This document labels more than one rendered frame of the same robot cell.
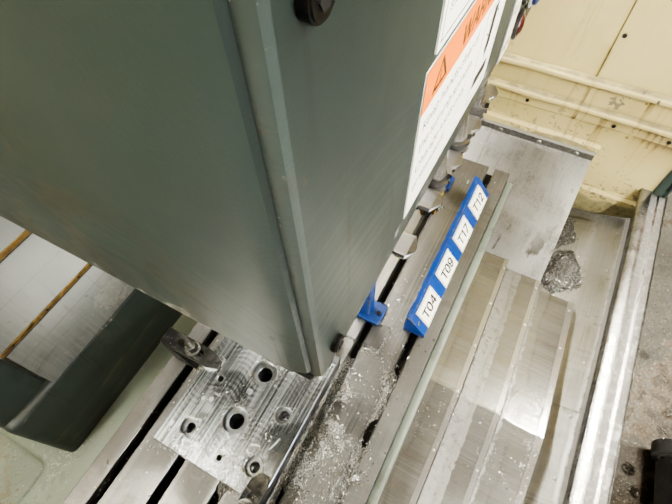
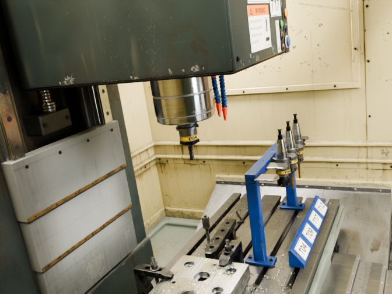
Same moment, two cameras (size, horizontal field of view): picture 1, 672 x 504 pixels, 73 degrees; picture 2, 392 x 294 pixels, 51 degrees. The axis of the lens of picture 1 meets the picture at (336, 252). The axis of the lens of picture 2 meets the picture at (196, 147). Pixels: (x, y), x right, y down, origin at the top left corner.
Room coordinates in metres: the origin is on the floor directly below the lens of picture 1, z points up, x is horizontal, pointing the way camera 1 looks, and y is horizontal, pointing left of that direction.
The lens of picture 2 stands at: (-0.79, 0.14, 1.69)
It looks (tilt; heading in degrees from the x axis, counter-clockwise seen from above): 16 degrees down; 359
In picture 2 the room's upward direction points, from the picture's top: 8 degrees counter-clockwise
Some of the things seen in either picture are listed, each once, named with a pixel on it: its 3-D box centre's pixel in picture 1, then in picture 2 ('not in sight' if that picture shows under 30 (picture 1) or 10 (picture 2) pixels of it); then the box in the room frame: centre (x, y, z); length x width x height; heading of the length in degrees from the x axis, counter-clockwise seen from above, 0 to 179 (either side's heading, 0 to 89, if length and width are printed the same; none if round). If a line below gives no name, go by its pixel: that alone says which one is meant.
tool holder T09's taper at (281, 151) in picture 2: (437, 158); (280, 147); (0.57, -0.19, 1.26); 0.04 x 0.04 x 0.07
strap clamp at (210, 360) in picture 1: (195, 353); (154, 278); (0.33, 0.29, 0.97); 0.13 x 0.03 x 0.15; 59
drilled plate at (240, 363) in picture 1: (252, 399); (195, 293); (0.24, 0.17, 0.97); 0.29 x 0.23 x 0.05; 149
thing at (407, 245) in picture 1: (397, 242); (268, 177); (0.42, -0.10, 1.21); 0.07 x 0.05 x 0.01; 59
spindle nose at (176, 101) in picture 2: not in sight; (182, 95); (0.28, 0.13, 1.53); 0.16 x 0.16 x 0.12
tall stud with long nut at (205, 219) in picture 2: not in sight; (207, 230); (0.61, 0.11, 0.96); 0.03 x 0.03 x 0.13
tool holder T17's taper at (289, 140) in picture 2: (459, 120); (289, 139); (0.66, -0.24, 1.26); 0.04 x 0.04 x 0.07
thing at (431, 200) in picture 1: (422, 197); (277, 165); (0.52, -0.16, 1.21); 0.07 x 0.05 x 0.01; 59
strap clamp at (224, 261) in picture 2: not in sight; (230, 259); (0.37, 0.05, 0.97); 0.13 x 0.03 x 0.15; 149
